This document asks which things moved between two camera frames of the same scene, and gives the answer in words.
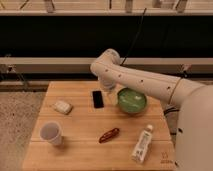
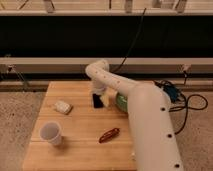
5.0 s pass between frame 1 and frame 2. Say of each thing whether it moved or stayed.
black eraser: stayed
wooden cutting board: stayed
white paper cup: stayed
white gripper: moved
